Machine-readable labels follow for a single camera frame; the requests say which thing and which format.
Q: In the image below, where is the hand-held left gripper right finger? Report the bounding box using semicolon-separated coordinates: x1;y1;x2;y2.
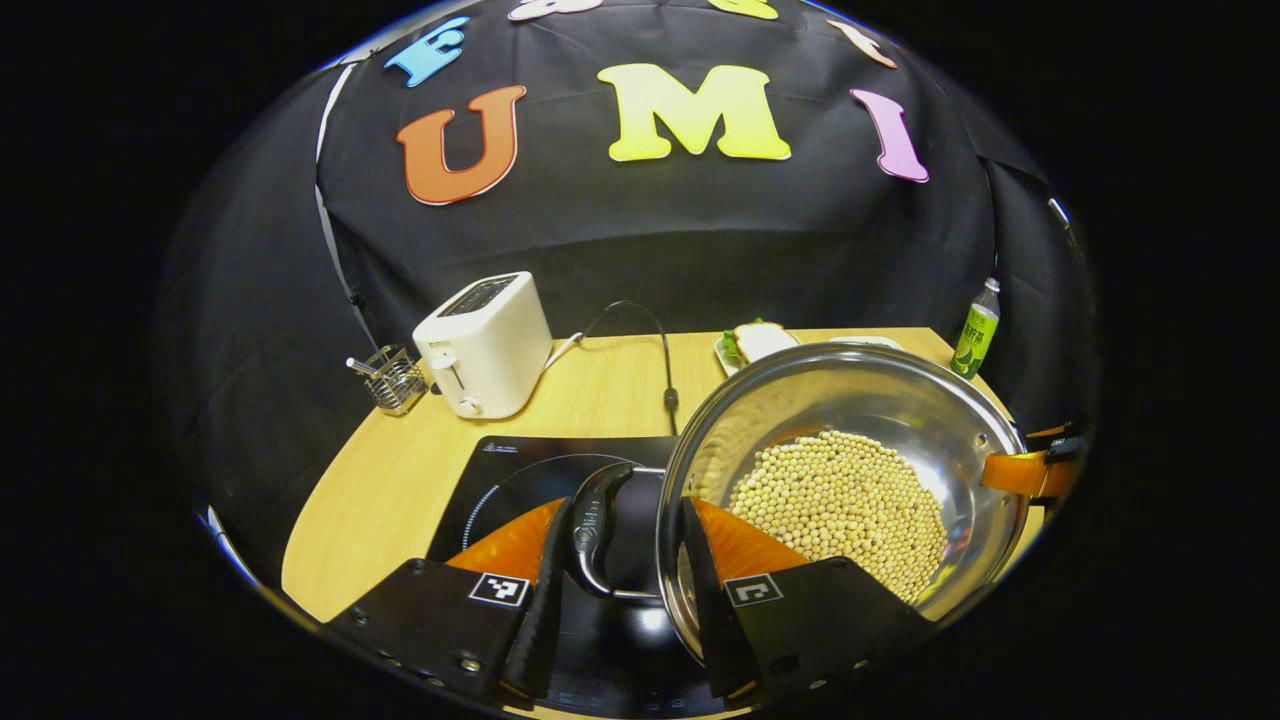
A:
680;497;936;703

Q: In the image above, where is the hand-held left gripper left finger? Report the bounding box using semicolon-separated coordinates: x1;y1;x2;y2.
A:
325;497;574;703

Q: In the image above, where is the black induction cooktop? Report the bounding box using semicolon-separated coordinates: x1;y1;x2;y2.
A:
427;435;771;719

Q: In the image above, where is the stainless steel pot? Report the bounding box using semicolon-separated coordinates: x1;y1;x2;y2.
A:
570;342;1031;669

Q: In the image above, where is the green drink bottle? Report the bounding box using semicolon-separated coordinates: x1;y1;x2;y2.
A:
950;277;1002;380

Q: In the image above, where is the pile of soybeans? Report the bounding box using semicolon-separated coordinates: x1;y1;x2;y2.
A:
727;430;949;604

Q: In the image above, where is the white toaster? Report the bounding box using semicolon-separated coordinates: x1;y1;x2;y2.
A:
412;271;554;420

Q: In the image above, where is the sandwich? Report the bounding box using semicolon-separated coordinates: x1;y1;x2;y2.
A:
722;320;799;366

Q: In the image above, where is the black power cable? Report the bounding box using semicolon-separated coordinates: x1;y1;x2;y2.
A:
580;300;683;437

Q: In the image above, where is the small wire rack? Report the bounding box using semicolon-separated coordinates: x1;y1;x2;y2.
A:
346;344;429;417

